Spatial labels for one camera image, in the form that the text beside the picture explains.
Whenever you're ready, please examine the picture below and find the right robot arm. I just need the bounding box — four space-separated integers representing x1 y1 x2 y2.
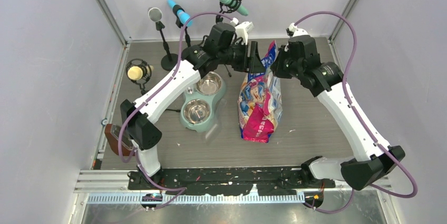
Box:
271 35 405 191

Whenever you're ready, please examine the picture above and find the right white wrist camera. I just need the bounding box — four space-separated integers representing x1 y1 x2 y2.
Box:
286 23 308 38

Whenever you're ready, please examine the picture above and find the green double pet bowl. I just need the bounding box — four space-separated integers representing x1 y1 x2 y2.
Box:
180 72 226 133

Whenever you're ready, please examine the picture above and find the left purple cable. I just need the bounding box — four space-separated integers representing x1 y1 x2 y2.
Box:
118 12 238 210

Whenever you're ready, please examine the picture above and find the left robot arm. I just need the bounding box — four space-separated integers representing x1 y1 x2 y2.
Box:
120 21 265 189

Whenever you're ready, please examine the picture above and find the blue microphone on stand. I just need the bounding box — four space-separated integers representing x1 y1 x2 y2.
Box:
167 0 192 47

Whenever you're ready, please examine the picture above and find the colourful cat food bag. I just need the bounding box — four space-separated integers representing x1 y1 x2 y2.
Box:
238 41 283 143

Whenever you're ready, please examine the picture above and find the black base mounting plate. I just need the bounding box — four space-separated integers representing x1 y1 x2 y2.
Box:
127 167 335 196

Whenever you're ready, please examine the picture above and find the brown metronome box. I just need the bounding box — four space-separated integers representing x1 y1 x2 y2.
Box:
104 124 133 157

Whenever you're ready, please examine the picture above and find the green microphone on tripod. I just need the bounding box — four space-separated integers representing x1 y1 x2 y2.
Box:
219 0 249 16

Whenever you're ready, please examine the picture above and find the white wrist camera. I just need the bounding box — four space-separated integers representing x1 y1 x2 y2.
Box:
286 23 308 38
230 18 254 45

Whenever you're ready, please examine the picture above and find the yellow microphone on tripod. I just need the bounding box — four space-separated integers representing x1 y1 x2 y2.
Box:
125 59 154 95

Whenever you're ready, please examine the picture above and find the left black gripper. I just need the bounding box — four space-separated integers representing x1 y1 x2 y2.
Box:
218 40 265 73

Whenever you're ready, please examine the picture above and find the silver round microphone stand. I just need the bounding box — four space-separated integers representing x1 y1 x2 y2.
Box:
148 7 178 71

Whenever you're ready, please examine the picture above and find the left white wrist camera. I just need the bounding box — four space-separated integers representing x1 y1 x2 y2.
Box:
230 18 254 45

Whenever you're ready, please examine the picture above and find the clear plastic scoop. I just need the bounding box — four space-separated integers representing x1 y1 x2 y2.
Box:
205 99 227 145

